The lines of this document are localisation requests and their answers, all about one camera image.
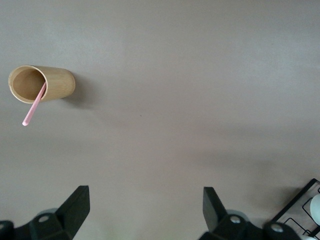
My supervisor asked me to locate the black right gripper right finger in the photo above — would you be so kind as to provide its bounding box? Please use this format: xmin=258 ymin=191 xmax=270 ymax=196
xmin=199 ymin=186 xmax=298 ymax=240

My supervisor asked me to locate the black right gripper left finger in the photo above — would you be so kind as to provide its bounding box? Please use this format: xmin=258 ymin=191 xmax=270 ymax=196
xmin=0 ymin=185 xmax=90 ymax=240

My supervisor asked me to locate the white cup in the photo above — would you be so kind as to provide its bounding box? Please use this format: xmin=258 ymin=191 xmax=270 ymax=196
xmin=309 ymin=193 xmax=320 ymax=226

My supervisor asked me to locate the pink chopstick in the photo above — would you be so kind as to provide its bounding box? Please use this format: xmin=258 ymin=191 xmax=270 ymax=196
xmin=21 ymin=81 xmax=48 ymax=127

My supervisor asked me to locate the bamboo cup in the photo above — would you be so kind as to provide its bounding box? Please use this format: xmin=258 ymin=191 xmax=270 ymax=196
xmin=7 ymin=64 xmax=76 ymax=105

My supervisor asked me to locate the black wire rack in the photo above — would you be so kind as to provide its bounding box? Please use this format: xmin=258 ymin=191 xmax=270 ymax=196
xmin=271 ymin=177 xmax=320 ymax=240

